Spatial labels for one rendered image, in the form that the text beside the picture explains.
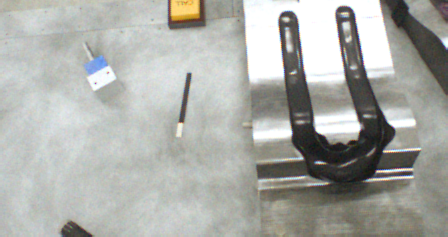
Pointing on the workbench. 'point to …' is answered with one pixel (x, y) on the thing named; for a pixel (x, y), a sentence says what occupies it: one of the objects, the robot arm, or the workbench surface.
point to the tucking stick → (183, 105)
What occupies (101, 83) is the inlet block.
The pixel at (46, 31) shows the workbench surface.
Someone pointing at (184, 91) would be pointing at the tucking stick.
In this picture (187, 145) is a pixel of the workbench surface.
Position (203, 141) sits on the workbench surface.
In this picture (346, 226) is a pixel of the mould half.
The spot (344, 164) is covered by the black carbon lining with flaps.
